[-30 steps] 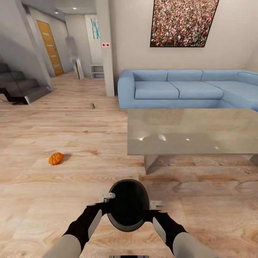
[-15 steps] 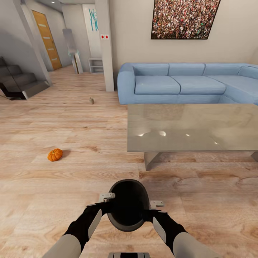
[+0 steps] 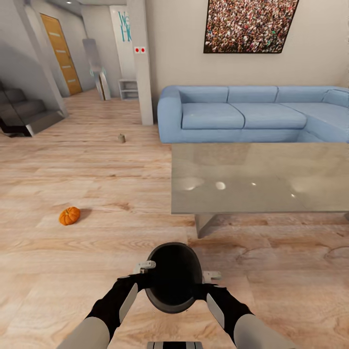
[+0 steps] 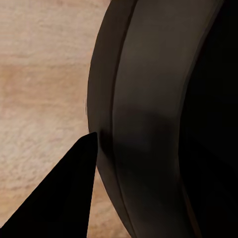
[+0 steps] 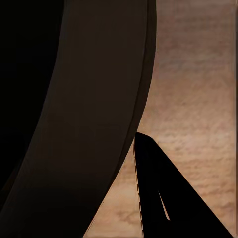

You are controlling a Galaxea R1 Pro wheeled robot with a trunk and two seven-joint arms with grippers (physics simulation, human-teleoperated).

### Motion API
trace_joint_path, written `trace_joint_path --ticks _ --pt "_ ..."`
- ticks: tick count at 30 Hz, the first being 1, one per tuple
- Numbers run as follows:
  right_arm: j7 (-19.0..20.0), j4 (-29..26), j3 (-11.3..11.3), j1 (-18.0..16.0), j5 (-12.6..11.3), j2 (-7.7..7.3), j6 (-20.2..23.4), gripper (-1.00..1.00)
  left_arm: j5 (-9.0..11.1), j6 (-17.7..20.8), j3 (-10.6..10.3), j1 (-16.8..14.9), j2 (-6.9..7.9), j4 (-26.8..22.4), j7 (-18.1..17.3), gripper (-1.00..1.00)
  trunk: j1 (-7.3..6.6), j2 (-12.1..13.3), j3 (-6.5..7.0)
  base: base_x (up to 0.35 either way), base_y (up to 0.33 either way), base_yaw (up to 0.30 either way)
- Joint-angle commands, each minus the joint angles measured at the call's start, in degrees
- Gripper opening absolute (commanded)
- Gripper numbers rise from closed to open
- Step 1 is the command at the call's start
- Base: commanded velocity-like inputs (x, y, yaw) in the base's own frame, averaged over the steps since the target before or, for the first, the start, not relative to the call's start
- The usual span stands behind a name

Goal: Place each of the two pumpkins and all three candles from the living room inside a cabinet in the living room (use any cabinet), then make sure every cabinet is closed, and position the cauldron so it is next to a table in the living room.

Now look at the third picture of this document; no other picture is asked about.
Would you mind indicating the door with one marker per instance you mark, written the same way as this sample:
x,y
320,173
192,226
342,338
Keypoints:
x,y
57,40

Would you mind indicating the cauldron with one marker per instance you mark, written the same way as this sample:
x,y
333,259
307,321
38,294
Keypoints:
x,y
177,268

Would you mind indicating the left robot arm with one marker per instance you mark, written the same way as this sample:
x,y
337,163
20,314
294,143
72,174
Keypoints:
x,y
97,329

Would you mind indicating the sofa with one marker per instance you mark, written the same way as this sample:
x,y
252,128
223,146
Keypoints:
x,y
253,114

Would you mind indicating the pumpkin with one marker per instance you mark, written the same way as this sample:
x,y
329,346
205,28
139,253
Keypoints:
x,y
69,216

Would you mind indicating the pillar candle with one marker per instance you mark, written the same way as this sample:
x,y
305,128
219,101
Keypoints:
x,y
121,138

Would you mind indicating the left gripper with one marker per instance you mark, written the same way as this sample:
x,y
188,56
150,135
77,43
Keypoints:
x,y
146,280

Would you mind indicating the stairs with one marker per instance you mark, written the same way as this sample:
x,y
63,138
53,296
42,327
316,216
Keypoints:
x,y
20,117

